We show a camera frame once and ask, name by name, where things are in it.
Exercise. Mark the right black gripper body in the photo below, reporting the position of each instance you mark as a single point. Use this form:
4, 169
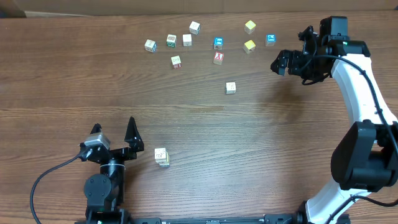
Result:
294, 58

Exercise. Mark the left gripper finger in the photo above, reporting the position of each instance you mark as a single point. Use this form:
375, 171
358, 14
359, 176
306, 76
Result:
96, 129
132, 136

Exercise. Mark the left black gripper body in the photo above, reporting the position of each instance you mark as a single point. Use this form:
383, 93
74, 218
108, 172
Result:
115, 153

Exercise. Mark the wooden block elephant picture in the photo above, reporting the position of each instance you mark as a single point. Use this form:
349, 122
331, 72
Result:
158, 150

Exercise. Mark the wooden block letter X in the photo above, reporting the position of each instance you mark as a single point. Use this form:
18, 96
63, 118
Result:
167, 159

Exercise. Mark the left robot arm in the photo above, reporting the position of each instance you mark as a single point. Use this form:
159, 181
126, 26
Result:
105, 191

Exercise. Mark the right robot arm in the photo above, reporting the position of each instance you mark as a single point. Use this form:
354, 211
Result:
365, 161

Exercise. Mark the blue top block right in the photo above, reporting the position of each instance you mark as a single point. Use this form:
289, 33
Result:
270, 40

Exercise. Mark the blue block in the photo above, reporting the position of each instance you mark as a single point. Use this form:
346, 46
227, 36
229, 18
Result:
270, 40
218, 43

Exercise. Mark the yellow top block lower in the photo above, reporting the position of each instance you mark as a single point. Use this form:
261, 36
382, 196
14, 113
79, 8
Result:
249, 46

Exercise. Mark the yellow top block upper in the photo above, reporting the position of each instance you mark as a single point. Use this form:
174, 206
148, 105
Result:
249, 27

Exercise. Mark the plain wooden block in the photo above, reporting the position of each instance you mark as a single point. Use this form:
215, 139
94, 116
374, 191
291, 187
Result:
230, 88
187, 40

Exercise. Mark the wooden block red side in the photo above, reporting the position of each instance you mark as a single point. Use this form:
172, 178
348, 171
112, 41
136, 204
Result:
176, 62

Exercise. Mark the wooden block far left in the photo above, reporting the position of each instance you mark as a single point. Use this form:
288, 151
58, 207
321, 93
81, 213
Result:
150, 45

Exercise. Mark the red letter wooden block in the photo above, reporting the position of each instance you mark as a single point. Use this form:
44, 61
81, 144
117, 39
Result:
218, 58

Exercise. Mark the blue top block centre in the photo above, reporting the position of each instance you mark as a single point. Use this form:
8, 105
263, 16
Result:
218, 43

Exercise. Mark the green side wooden block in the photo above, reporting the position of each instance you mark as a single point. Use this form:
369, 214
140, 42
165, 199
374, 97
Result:
171, 40

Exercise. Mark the plain wooden block upper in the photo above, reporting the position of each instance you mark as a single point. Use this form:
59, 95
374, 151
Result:
187, 40

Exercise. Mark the wooden block top centre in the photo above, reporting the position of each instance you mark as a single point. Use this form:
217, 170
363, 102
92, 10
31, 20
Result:
194, 27

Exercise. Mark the cardboard sheet at back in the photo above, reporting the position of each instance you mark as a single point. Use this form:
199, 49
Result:
138, 7

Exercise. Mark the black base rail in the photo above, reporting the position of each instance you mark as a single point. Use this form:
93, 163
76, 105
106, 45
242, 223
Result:
199, 221

